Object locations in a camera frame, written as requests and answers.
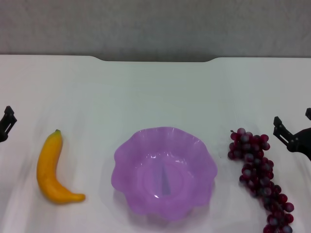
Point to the yellow banana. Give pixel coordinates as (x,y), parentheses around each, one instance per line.
(47,167)

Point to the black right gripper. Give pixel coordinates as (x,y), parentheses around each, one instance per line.
(303,142)

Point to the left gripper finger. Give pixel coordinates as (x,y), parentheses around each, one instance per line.
(7,121)

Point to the purple wavy plastic bowl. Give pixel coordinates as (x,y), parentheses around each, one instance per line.
(150,201)

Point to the dark red grape bunch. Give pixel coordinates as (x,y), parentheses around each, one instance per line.
(252,160)

